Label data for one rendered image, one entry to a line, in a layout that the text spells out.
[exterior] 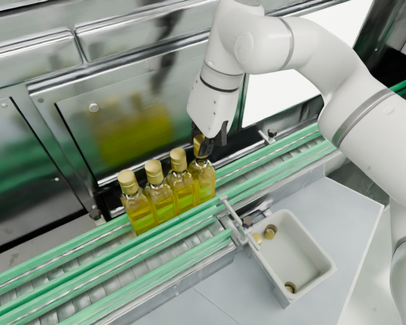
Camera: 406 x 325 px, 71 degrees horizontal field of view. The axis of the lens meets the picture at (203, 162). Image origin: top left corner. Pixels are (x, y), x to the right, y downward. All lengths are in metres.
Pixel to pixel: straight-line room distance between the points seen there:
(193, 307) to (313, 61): 0.70
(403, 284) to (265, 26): 0.32
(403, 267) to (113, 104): 0.54
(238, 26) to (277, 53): 0.07
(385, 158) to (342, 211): 0.78
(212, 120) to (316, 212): 0.65
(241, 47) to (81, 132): 0.39
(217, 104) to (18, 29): 0.33
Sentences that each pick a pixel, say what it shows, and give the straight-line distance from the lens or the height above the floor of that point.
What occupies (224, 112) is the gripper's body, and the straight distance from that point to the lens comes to 0.52.
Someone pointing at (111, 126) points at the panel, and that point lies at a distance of 0.67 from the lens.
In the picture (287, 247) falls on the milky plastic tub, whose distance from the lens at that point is 0.96.
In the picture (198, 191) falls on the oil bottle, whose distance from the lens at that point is 0.72.
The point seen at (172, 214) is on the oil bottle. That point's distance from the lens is 0.74.
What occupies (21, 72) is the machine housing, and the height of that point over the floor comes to 1.36.
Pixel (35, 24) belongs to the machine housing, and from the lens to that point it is 0.56.
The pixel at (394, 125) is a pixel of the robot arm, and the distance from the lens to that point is 0.35.
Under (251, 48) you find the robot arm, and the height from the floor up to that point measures 1.43.
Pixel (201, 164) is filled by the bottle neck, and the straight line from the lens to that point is 0.66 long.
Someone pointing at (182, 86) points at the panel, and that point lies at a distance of 0.68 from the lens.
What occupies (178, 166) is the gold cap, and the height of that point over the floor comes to 1.14.
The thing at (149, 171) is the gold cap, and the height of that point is 1.16.
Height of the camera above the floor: 1.64
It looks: 52 degrees down
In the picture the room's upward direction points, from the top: straight up
